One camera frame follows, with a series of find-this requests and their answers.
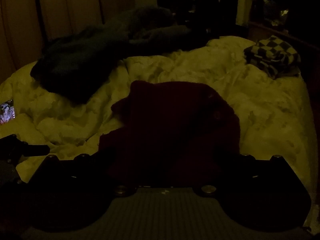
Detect dark hanging clothes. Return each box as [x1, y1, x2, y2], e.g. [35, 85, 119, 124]
[157, 0, 253, 32]

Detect dark red garment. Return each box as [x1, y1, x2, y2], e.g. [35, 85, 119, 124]
[99, 80, 241, 188]

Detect small lit screen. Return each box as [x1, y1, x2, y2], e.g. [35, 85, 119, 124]
[0, 99, 16, 125]

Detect shiny items on dresser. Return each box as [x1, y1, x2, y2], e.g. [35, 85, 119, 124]
[262, 0, 291, 27]

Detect beige wardrobe doors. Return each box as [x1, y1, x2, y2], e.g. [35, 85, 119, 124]
[0, 0, 137, 77]

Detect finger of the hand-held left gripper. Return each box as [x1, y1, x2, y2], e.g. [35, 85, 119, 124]
[24, 144, 51, 156]

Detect black and white checkered cloth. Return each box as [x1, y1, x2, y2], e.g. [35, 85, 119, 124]
[244, 35, 302, 79]

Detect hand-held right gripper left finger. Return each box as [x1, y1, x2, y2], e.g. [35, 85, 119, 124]
[29, 152, 137, 198]

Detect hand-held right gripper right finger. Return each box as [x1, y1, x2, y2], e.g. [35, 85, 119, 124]
[199, 154, 306, 198]

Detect dark grey sleeve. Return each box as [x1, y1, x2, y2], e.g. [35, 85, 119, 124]
[30, 6, 209, 104]

